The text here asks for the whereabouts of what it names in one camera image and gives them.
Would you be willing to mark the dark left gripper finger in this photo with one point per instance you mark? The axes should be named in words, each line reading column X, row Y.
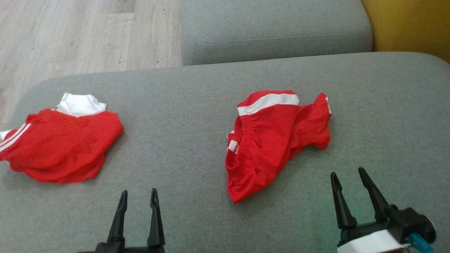
column 119, row 218
column 155, row 221

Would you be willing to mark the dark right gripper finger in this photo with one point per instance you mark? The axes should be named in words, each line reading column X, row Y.
column 374, row 195
column 341, row 203

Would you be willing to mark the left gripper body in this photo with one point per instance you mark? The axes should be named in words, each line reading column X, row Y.
column 123, row 248

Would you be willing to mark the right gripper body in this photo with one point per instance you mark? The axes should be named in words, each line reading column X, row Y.
column 404, row 221

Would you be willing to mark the red garment with white panel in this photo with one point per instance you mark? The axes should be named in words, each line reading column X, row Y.
column 59, row 147

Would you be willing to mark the red shorts with white stripe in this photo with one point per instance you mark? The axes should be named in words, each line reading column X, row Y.
column 270, row 140

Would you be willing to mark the large grey sofa seat cushion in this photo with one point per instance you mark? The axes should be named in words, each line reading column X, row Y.
column 175, row 123

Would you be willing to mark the yellow cushion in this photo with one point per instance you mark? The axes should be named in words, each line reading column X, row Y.
column 411, row 24

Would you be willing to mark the small grey sofa cushion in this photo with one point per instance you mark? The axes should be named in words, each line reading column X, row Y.
column 274, row 28

